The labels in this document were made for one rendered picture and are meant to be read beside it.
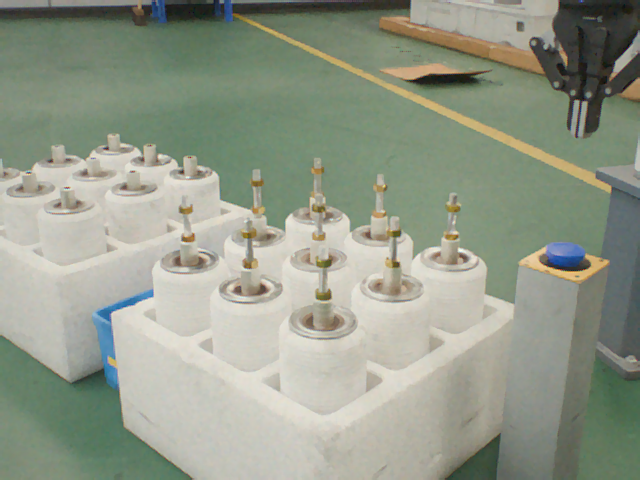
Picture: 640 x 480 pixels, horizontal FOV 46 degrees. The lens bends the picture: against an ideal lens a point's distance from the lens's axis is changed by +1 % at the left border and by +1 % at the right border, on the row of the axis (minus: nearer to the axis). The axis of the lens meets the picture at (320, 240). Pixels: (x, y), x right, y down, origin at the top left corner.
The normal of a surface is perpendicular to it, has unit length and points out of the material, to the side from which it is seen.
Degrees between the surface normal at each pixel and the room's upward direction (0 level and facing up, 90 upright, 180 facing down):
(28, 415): 0
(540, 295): 90
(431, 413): 90
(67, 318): 90
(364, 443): 90
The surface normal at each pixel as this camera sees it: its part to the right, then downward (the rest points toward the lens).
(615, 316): -0.96, 0.11
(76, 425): 0.00, -0.93
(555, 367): -0.69, 0.27
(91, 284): 0.74, 0.26
